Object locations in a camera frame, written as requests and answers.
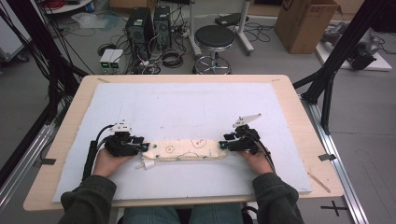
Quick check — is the cream printed cloth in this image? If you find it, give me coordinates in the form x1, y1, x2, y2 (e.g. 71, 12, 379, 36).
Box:
135, 138, 229, 171

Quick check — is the black frame post with cables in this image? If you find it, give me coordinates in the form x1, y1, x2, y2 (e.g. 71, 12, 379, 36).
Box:
0, 0, 90, 126

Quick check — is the white desk leg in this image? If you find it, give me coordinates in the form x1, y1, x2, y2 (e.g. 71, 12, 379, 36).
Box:
236, 0, 255, 56
188, 0, 204, 59

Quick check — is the clear plastic bag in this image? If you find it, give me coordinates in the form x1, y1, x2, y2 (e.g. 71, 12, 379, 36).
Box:
71, 11, 121, 31

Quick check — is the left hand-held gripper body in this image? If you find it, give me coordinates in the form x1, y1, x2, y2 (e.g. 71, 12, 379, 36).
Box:
104, 119, 146, 158

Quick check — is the slim black computer tower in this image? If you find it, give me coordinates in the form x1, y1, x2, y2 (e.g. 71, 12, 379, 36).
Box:
152, 5, 173, 50

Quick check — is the person's left leg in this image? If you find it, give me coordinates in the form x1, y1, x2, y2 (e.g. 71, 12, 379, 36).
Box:
122, 206, 179, 224

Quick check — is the person's right hand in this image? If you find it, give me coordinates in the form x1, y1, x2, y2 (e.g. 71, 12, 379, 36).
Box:
238, 149, 276, 175

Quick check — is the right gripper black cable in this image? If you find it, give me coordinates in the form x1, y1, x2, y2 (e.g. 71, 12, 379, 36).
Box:
247, 130, 276, 174

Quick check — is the white floor board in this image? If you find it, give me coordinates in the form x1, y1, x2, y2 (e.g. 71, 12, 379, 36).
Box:
314, 41, 393, 72

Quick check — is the white power supply unit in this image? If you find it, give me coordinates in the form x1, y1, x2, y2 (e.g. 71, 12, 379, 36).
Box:
99, 49, 115, 70
109, 49, 125, 70

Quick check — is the coiled black cable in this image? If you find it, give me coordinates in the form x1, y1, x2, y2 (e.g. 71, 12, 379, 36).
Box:
161, 49, 185, 69

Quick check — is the black machine on board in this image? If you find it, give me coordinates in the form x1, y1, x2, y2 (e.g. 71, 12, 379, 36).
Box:
346, 30, 383, 71

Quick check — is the white wall panel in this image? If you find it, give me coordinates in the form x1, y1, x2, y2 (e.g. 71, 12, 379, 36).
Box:
0, 8, 33, 63

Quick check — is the white foam mat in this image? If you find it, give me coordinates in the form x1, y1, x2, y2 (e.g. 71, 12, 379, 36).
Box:
51, 81, 313, 203

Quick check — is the flat black device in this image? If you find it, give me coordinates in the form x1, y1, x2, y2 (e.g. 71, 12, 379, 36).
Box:
214, 12, 250, 28

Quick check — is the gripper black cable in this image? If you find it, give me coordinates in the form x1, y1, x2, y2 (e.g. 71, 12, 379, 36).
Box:
247, 130, 276, 174
80, 123, 115, 182

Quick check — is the person's leg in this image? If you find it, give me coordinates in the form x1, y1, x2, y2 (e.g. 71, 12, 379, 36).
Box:
122, 206, 179, 224
189, 203, 246, 224

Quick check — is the brown cardboard box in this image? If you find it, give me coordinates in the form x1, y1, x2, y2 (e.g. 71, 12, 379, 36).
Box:
274, 0, 344, 55

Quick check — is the person's left hand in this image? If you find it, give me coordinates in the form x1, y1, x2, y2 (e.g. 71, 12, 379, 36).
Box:
92, 147, 137, 178

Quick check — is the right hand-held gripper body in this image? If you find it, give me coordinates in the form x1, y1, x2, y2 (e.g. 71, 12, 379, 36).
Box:
226, 113, 262, 156

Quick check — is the black cable under table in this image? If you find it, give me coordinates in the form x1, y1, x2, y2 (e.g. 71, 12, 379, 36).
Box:
241, 204, 260, 224

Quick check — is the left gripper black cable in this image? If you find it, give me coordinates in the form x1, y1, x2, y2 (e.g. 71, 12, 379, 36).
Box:
80, 123, 115, 182

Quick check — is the thin wooden stick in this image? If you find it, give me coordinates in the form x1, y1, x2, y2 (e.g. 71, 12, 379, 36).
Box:
307, 172, 332, 194

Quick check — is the aluminium rail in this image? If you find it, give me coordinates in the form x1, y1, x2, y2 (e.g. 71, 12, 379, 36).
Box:
299, 93, 371, 224
0, 123, 58, 214

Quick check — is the person's right leg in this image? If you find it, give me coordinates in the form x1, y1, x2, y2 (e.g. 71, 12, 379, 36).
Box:
189, 203, 246, 224

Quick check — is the black round stool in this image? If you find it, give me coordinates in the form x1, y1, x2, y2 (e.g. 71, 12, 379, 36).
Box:
192, 24, 237, 76

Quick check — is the round white table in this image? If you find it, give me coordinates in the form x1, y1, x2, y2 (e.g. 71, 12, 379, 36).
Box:
39, 0, 94, 15

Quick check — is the large black computer tower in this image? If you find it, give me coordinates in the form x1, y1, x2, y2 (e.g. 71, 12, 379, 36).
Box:
125, 7, 154, 61

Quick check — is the grey machine part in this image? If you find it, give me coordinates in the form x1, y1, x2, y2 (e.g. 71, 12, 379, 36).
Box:
319, 21, 348, 45

